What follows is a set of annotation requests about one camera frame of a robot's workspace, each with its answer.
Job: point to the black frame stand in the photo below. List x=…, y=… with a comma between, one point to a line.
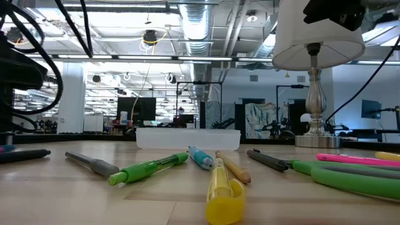
x=292, y=86
x=200, y=82

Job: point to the wall mounted screen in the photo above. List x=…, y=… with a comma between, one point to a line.
x=371, y=109

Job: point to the green scissors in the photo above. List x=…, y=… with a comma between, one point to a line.
x=343, y=184

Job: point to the black aluminium table frame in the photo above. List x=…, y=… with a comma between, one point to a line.
x=78, y=138

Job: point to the black pen with clip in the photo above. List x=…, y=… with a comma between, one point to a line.
x=268, y=161

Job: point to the white cabinet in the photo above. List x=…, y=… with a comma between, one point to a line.
x=93, y=123

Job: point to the green mechanical pencil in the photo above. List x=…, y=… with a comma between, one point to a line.
x=140, y=170

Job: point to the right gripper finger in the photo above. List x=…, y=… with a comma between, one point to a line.
x=322, y=14

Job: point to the grey pen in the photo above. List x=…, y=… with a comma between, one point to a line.
x=100, y=167

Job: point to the black computer monitor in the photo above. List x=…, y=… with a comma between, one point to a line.
x=137, y=109

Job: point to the white square pillar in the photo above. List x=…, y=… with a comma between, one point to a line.
x=72, y=100

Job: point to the white shade table lamp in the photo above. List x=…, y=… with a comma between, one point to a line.
x=297, y=37

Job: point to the clear plastic supply box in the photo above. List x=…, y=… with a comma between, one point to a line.
x=187, y=139

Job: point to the silver ventilation duct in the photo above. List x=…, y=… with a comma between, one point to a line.
x=196, y=28

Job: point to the yellow highlighter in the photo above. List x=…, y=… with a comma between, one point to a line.
x=223, y=200
x=389, y=156

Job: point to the white canister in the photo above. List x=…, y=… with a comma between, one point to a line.
x=123, y=117

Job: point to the printed curtain panel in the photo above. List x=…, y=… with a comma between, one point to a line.
x=215, y=114
x=259, y=118

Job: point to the natural wood pencil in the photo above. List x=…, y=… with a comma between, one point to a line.
x=237, y=170

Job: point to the pink highlighter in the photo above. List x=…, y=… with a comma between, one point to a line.
x=350, y=159

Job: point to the long ceiling light bar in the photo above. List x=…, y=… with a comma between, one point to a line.
x=143, y=57

